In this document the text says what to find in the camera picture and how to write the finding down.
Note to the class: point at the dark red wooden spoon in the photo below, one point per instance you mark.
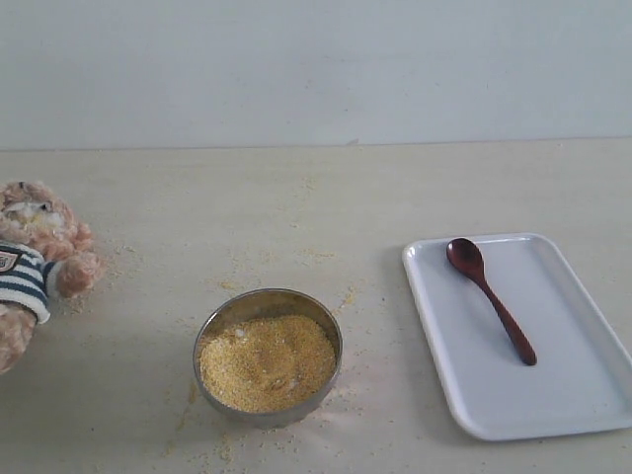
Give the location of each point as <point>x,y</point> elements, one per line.
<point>465,256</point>

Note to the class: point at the yellow millet grains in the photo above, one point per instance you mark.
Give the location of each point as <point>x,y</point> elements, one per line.
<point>268,364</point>

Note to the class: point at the teddy bear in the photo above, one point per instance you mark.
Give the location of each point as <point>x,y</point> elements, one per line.
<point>47,253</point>

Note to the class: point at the white rectangular plastic tray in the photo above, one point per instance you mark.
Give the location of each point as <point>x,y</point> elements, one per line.
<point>581,382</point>

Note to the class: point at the steel bowl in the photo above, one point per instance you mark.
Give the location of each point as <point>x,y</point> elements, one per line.
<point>269,303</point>

